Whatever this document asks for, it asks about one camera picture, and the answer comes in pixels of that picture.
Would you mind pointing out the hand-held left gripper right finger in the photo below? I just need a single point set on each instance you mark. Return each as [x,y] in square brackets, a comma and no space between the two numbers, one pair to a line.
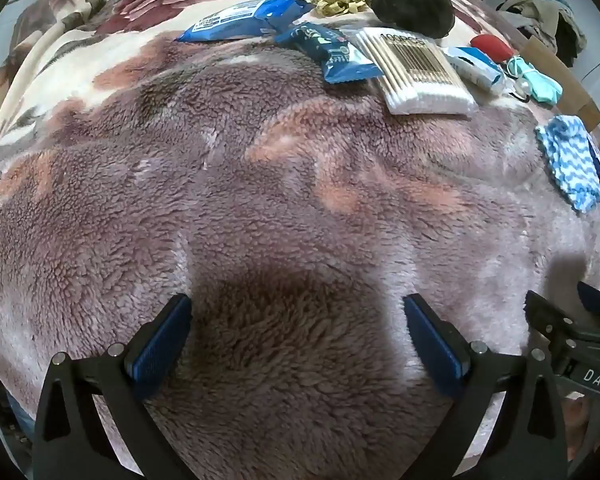
[437,347]

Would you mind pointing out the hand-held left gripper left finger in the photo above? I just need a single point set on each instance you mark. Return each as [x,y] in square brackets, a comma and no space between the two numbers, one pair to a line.
[160,347]

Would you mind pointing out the red sponge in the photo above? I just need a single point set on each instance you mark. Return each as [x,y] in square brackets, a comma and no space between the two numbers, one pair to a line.
[492,47]

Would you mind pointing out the blue wet wipes pack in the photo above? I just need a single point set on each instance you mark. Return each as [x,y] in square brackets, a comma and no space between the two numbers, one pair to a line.
[240,20]

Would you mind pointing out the person's right hand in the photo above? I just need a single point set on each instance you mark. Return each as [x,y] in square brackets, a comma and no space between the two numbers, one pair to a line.
[580,425]

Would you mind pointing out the blue zigzag cloth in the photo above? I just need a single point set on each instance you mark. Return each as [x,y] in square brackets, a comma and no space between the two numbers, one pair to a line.
[572,160]

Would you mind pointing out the floral fleece blanket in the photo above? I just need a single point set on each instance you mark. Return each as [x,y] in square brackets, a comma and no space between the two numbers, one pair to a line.
[280,185]

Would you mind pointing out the cardboard box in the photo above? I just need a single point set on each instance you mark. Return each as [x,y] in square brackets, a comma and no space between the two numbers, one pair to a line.
[565,80]

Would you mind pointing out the teal face mask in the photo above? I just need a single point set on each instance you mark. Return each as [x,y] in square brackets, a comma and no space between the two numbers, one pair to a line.
[540,82]

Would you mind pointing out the blue and white tissue pack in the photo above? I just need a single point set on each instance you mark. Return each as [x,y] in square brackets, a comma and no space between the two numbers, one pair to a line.
[475,70]

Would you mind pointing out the cotton swabs pack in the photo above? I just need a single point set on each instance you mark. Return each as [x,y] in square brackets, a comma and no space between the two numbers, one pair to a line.
[420,72]

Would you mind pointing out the pile of clothes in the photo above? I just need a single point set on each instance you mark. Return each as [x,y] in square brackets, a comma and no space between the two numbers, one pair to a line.
[545,7]

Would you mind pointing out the dark blue snack packet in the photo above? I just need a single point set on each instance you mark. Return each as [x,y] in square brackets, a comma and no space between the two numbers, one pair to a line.
[330,50]

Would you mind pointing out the black mesh cloth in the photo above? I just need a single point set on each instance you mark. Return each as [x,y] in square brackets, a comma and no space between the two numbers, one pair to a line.
[415,5]

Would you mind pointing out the yellow rubber band bundle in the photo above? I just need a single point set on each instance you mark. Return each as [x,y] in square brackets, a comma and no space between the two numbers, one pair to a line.
[337,1]

